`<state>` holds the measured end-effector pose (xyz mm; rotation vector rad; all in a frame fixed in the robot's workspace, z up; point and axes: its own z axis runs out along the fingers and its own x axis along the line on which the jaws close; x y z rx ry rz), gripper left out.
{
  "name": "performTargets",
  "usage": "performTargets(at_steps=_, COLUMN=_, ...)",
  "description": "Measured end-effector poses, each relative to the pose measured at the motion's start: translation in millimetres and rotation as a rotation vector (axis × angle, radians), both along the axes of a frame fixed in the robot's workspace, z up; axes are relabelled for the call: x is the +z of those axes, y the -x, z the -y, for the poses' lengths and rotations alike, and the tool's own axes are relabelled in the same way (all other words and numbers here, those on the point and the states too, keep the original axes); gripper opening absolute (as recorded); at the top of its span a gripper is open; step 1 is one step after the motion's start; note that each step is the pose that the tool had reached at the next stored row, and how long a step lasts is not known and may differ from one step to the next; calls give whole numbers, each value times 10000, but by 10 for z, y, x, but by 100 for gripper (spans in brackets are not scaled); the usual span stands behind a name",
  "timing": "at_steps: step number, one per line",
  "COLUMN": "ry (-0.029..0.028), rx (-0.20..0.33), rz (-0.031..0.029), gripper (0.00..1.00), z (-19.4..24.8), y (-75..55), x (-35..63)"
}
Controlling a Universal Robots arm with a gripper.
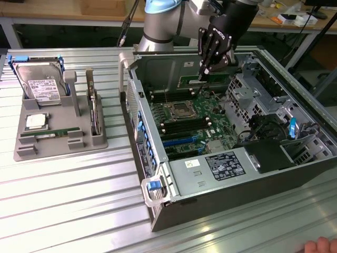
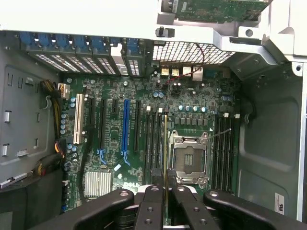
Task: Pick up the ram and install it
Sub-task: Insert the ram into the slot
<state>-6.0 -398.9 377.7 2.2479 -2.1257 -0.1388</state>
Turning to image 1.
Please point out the aluminium profile rail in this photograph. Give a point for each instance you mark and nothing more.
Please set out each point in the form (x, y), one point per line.
(302, 84)

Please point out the silver chipset heatsink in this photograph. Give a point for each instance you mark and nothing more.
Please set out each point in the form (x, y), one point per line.
(217, 146)

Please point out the blue disk caddy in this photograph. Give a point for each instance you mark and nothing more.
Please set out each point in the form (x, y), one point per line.
(19, 58)

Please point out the orange and white box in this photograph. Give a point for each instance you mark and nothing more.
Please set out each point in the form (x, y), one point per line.
(277, 19)

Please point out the thin socket locking lever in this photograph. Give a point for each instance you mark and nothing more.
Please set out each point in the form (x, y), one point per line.
(166, 98)

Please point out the open black PC case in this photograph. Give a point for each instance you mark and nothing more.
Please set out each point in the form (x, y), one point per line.
(237, 205)

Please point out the white flat box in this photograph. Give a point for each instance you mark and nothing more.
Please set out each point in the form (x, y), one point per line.
(305, 20)

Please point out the black slanted pole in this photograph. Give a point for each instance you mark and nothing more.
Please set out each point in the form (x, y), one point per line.
(319, 39)

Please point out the grey parts rack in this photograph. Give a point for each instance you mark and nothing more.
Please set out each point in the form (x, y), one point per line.
(58, 118)

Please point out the black RAM slot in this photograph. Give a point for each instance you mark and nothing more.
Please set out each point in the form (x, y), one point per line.
(171, 99)
(187, 129)
(171, 94)
(184, 121)

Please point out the CPU socket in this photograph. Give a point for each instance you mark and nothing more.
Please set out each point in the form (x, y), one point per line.
(181, 110)

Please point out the green motherboard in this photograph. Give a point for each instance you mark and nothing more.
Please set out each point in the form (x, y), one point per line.
(218, 124)

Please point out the wooden workbench with clutter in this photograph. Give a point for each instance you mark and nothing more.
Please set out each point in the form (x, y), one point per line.
(276, 26)

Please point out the silver metal disk bay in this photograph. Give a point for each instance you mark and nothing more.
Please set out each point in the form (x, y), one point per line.
(242, 105)

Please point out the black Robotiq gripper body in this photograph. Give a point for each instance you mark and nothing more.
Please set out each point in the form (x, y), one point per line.
(234, 23)

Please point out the blue plastic latch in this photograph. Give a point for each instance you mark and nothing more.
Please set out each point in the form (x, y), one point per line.
(292, 129)

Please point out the green RAM stick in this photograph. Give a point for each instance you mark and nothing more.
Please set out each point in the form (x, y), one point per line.
(189, 80)
(60, 132)

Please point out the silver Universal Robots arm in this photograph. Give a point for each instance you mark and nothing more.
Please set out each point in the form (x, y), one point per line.
(158, 29)

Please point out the graphics card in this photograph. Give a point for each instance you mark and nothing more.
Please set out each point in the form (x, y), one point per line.
(94, 116)

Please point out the silver hard disk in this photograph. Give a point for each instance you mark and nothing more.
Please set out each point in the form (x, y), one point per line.
(39, 76)

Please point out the grey power supply unit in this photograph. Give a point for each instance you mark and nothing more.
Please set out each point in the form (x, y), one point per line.
(189, 179)

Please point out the person's hand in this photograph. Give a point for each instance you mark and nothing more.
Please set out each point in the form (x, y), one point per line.
(322, 246)

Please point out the brown cardboard box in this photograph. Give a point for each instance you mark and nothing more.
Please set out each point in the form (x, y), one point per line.
(102, 8)

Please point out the silver CPU chip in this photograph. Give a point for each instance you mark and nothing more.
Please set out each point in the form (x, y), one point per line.
(35, 121)

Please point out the black fan shroud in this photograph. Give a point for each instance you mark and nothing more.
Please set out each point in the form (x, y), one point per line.
(268, 155)

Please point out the blue expansion slot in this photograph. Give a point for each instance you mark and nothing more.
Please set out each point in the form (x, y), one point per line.
(181, 141)

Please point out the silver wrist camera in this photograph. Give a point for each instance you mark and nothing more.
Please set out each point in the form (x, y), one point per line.
(206, 8)

